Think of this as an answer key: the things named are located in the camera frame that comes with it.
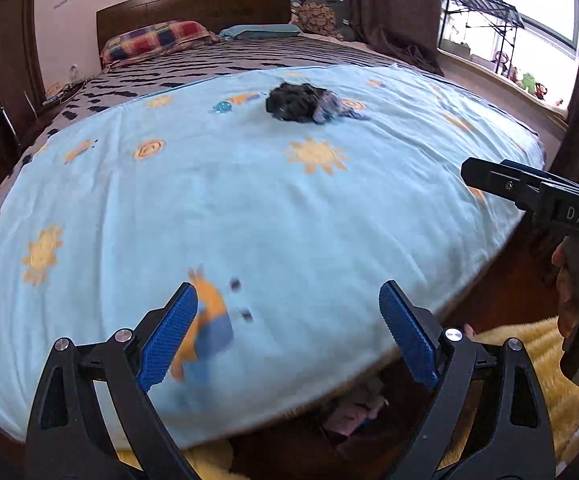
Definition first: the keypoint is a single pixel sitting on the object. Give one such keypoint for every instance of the dark wooden nightstand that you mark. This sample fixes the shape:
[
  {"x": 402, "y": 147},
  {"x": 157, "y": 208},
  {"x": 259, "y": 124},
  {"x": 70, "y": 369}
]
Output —
[{"x": 69, "y": 94}]

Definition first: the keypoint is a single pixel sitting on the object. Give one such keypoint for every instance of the brown patterned plush cushion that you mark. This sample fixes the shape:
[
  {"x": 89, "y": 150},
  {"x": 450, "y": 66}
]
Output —
[{"x": 322, "y": 15}]

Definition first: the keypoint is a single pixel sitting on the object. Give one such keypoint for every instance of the yellow fuzzy rug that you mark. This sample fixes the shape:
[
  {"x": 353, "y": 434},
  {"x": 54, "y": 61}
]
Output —
[{"x": 544, "y": 360}]

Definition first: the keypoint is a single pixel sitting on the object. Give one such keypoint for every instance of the blue pillow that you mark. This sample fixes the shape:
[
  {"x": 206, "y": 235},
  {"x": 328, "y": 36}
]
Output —
[{"x": 259, "y": 31}]

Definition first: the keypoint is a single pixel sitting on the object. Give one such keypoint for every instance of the black metal rack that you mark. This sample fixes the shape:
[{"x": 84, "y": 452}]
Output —
[{"x": 479, "y": 15}]

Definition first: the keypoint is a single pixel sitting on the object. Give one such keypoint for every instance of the dark wooden headboard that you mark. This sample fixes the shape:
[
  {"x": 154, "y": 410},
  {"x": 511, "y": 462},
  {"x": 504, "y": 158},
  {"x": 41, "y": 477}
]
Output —
[{"x": 194, "y": 10}]

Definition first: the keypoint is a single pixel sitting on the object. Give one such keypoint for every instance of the dark wooden wardrobe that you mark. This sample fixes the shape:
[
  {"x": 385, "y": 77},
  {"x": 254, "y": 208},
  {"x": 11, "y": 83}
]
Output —
[{"x": 4, "y": 85}]

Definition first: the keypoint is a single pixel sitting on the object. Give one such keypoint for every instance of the plaid pillow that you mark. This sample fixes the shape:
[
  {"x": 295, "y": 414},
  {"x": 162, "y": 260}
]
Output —
[{"x": 154, "y": 40}]

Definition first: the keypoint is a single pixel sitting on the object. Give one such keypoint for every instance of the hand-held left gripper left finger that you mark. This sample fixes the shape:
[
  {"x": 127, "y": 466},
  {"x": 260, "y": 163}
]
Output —
[{"x": 169, "y": 337}]

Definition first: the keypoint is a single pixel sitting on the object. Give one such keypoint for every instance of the green frog plush toy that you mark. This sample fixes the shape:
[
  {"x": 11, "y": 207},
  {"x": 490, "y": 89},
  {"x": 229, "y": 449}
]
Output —
[{"x": 528, "y": 82}]

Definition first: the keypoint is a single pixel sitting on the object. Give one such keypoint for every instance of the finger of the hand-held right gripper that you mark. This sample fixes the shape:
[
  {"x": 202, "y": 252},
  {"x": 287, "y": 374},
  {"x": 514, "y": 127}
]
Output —
[
  {"x": 494, "y": 180},
  {"x": 534, "y": 170}
]

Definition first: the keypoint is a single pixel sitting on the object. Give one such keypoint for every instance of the window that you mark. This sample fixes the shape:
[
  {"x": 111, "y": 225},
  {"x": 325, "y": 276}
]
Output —
[{"x": 539, "y": 0}]

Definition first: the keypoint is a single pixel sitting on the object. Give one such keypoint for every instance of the light blue printed sheet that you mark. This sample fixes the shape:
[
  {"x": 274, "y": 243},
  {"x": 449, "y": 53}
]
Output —
[{"x": 269, "y": 220}]

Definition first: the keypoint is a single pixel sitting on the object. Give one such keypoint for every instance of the brown curtain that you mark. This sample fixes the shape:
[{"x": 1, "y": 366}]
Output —
[{"x": 384, "y": 5}]

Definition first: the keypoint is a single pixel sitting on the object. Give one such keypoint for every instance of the black patterned pouch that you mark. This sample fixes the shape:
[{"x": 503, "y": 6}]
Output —
[{"x": 292, "y": 102}]

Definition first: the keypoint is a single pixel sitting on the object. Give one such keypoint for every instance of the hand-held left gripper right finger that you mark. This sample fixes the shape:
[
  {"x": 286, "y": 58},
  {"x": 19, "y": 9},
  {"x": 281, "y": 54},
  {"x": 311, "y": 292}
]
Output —
[{"x": 409, "y": 335}]

